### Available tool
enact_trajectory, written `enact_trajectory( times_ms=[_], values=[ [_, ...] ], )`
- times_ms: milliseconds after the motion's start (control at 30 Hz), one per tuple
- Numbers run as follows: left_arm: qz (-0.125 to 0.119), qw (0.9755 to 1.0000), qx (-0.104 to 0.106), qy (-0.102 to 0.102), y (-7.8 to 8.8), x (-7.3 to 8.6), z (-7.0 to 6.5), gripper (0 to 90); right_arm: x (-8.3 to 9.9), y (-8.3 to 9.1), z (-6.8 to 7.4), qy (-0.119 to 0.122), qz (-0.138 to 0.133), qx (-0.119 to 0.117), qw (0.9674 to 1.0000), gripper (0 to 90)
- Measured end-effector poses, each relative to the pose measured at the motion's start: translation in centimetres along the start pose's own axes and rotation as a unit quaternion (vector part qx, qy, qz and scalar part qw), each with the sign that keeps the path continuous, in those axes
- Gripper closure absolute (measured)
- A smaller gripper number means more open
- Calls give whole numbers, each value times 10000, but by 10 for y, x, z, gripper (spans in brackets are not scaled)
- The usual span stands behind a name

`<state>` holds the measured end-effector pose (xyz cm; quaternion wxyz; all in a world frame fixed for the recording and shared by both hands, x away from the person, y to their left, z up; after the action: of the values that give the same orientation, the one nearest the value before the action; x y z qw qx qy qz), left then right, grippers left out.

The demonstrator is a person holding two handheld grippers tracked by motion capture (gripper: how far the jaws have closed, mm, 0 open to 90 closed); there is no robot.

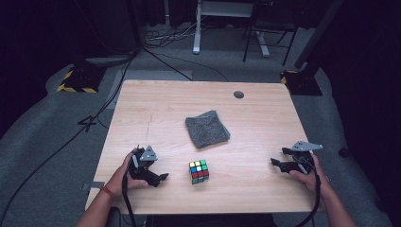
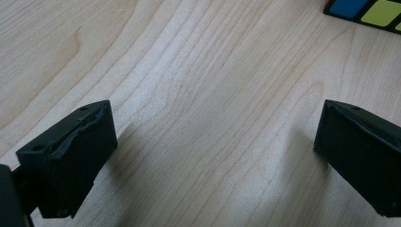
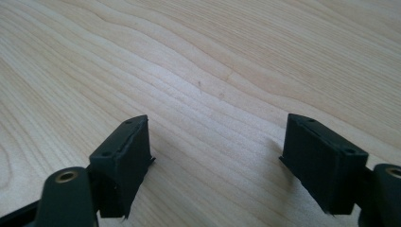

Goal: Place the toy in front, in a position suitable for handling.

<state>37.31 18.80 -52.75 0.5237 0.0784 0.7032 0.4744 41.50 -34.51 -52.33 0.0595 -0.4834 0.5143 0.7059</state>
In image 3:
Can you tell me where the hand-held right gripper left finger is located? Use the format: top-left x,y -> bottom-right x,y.
89,114 -> 156,219

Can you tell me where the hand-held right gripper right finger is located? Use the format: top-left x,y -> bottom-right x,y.
278,113 -> 370,217

